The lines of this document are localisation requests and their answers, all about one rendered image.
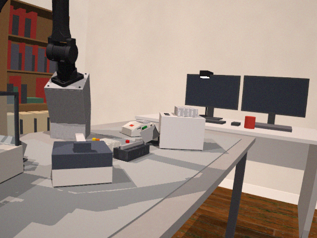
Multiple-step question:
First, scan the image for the grey flat mat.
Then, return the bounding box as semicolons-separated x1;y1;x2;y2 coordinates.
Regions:
0;133;241;238

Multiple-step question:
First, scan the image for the cream block with round holes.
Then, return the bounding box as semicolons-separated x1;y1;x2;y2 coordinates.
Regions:
121;120;152;137

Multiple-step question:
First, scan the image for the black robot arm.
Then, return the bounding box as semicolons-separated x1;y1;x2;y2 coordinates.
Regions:
46;0;84;87

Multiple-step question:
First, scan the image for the white tube rack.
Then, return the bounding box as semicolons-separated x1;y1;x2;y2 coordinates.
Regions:
100;138;121;151

